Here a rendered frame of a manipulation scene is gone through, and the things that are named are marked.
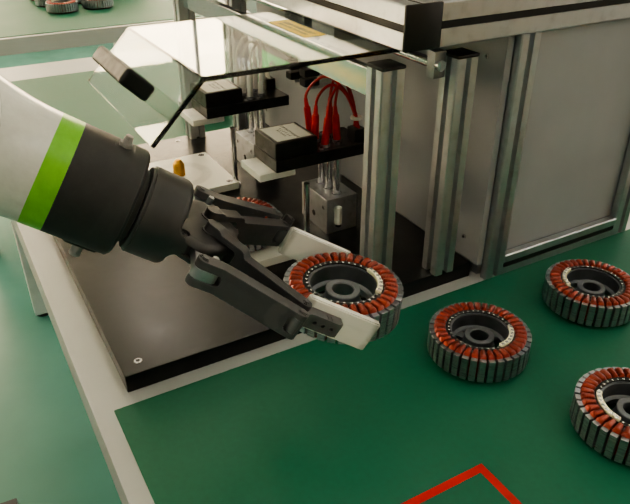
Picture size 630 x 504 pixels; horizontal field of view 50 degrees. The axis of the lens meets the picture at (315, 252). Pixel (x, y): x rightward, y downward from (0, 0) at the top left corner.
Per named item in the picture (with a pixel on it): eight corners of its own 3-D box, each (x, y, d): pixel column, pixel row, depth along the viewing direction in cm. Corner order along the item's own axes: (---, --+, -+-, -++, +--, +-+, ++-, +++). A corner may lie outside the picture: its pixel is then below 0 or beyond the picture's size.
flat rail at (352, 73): (379, 102, 72) (380, 74, 71) (180, 5, 119) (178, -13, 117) (388, 100, 73) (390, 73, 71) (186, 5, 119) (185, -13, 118)
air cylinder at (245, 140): (254, 174, 115) (253, 144, 112) (236, 160, 121) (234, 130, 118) (280, 169, 117) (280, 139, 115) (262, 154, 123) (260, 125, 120)
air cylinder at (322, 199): (326, 234, 97) (326, 200, 94) (301, 213, 103) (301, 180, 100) (356, 226, 99) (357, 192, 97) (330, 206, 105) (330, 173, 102)
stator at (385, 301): (289, 351, 59) (292, 316, 57) (275, 280, 68) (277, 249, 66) (412, 346, 61) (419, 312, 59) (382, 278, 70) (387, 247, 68)
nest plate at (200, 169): (150, 208, 104) (149, 201, 104) (123, 174, 115) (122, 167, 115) (239, 188, 111) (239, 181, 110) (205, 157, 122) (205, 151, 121)
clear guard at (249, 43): (151, 149, 63) (142, 85, 60) (88, 83, 81) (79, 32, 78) (430, 95, 77) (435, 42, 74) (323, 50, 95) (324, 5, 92)
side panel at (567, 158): (485, 280, 91) (523, 34, 74) (470, 270, 93) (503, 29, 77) (625, 231, 103) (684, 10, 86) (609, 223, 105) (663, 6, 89)
